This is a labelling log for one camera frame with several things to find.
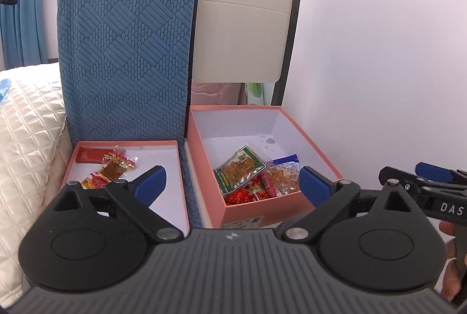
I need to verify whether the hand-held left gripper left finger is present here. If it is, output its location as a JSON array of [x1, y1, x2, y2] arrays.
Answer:
[[47, 165, 185, 242]]

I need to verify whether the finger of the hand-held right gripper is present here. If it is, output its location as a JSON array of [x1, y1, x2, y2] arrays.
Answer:
[[416, 162, 467, 188], [378, 166, 435, 192]]

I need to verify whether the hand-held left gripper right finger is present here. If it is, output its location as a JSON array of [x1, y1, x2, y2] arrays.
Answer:
[[283, 166, 420, 244]]

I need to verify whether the pink box lid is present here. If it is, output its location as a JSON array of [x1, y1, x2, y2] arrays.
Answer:
[[66, 140, 190, 230]]

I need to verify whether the blue white snack packet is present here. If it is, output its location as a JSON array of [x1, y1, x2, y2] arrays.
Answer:
[[272, 153, 300, 166]]

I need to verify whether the brown strips snack packet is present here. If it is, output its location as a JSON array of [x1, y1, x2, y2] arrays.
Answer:
[[81, 149, 139, 190]]

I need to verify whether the red sausage stick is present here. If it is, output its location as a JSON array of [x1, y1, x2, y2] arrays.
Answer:
[[260, 173, 278, 197]]

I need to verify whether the pink cardboard box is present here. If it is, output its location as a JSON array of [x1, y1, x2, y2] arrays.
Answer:
[[184, 105, 344, 229]]

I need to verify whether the small red snack packet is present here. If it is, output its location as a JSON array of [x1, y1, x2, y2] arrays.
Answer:
[[248, 183, 269, 201]]

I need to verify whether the green bordered snack packet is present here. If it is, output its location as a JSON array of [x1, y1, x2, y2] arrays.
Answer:
[[213, 145, 267, 195]]

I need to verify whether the red foil candy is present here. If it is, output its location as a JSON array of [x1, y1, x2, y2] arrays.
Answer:
[[224, 189, 252, 206]]

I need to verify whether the person's right hand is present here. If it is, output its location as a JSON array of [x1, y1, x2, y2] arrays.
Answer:
[[439, 221, 465, 303]]

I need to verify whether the green white bag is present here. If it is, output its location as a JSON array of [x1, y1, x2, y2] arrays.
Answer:
[[245, 82, 272, 106]]

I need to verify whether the pink cloth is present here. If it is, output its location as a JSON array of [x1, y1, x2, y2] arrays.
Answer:
[[191, 82, 243, 106]]

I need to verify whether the cream quilted pillow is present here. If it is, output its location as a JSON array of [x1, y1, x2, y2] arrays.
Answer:
[[0, 66, 70, 296]]

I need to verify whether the blue textured chair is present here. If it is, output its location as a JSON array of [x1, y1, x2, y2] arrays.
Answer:
[[56, 0, 199, 229]]

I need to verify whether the light blue star cloth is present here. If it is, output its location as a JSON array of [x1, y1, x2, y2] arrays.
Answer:
[[0, 78, 11, 105]]

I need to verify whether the blue curtain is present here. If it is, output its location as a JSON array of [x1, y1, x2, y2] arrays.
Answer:
[[0, 0, 61, 70]]

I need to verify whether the cream chair with handle hole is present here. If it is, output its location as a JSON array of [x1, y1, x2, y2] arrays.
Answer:
[[191, 0, 300, 106]]

